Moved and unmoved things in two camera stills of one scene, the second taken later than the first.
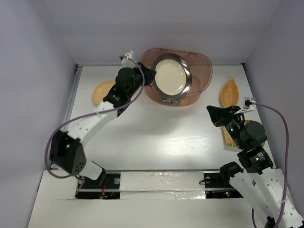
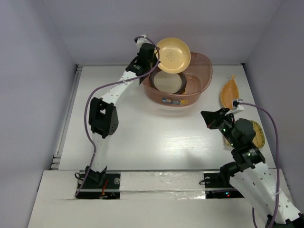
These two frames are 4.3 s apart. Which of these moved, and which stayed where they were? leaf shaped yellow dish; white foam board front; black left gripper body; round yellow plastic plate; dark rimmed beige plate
Moved: round yellow plastic plate; dark rimmed beige plate; black left gripper body
Stayed: leaf shaped yellow dish; white foam board front
